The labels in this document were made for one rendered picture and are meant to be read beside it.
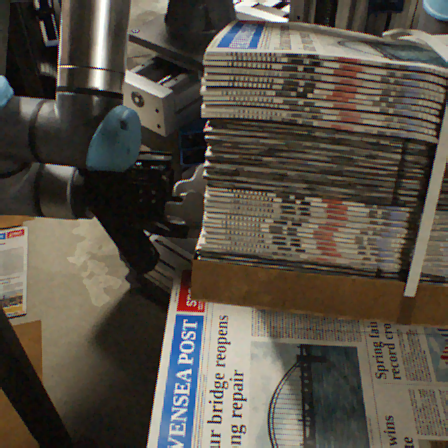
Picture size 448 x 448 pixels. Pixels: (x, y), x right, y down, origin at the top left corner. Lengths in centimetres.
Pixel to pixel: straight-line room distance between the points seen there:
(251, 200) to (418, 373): 25
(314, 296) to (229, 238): 9
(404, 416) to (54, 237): 150
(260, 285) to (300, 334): 12
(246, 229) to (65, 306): 126
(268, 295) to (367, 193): 12
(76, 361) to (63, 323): 14
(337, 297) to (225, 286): 10
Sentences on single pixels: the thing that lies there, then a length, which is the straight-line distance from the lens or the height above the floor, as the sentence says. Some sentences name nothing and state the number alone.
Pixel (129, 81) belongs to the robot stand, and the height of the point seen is 77.
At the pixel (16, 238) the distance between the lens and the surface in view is 190.
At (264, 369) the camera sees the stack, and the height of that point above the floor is 83.
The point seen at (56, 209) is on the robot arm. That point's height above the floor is 84.
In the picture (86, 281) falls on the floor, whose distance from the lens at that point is 171.
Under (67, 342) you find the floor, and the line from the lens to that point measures 159.
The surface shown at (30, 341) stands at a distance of 163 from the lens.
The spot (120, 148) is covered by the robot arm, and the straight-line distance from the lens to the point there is 59.
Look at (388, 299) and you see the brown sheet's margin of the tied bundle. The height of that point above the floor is 93.
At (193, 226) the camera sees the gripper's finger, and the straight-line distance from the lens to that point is 63.
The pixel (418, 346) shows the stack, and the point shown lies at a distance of 58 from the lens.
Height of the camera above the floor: 130
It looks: 46 degrees down
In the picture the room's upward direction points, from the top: straight up
